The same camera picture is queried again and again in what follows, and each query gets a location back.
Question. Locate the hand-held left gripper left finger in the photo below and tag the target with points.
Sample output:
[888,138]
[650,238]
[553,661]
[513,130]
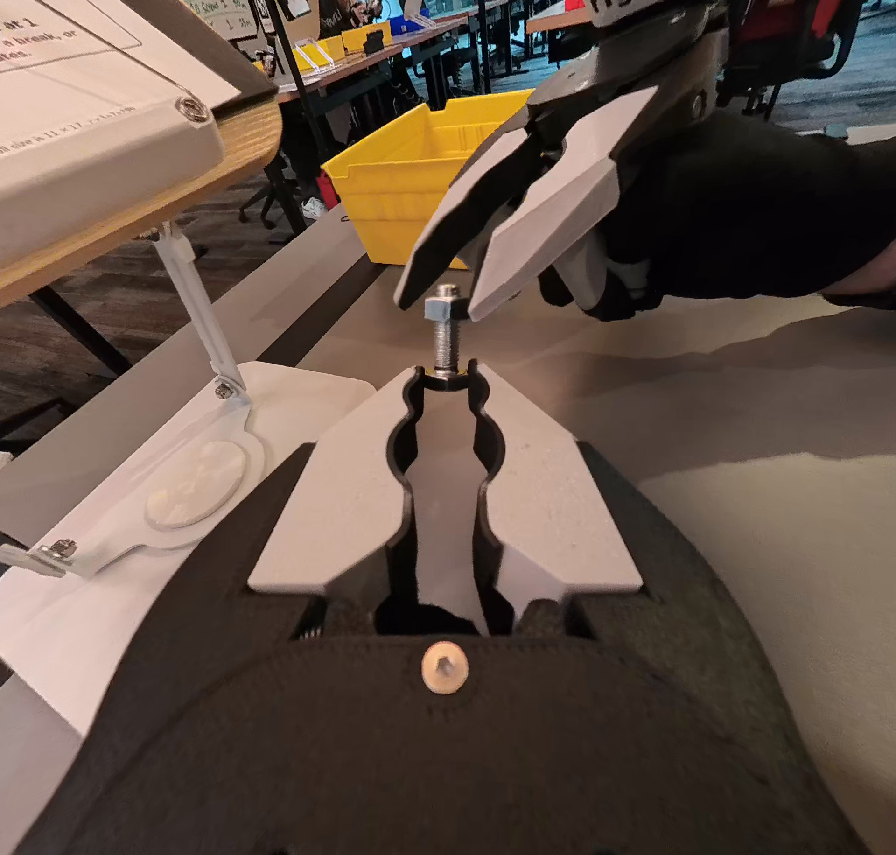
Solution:
[329,519]

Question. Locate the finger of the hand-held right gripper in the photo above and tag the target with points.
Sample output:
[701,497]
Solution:
[560,204]
[462,218]

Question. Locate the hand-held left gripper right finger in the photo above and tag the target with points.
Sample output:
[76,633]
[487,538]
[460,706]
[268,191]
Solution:
[560,519]

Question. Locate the yellow plastic bin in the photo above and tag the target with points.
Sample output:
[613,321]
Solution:
[353,39]
[392,190]
[325,53]

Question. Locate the steel hex bolt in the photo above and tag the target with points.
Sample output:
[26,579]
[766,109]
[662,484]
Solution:
[446,340]

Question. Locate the steel hex nut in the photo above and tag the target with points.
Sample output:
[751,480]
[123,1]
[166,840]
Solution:
[448,377]

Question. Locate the person's right forearm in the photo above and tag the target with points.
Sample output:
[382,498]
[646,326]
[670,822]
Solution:
[875,274]

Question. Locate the person's right hand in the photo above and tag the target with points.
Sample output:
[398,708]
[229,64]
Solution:
[735,211]

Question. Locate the white stand with instruction sheet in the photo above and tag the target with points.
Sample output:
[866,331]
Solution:
[301,407]

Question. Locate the red office chair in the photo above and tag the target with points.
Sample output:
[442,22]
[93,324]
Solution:
[805,22]

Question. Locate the printed instruction sheet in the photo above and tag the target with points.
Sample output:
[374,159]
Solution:
[84,50]

